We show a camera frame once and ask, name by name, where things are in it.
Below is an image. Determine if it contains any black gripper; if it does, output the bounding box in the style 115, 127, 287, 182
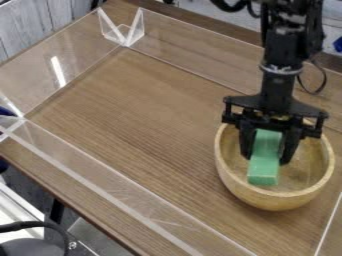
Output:
222, 65, 329, 165

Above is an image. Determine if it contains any green rectangular block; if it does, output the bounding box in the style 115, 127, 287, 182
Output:
247, 129, 282, 186

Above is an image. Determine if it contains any brown wooden bowl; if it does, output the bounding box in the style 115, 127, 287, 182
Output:
214, 124, 335, 211

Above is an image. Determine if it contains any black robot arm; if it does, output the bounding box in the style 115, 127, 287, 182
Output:
210, 0, 329, 164

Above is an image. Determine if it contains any blue object at right edge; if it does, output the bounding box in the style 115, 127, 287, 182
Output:
333, 36, 342, 53

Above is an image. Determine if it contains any black table leg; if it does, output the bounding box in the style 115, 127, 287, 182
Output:
49, 199, 65, 224

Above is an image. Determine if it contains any black chair at corner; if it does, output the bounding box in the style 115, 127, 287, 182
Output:
0, 221, 97, 256

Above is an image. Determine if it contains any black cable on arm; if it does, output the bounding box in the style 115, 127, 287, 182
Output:
295, 58, 329, 96

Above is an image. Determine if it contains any clear acrylic enclosure wall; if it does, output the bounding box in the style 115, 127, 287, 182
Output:
0, 1, 342, 256

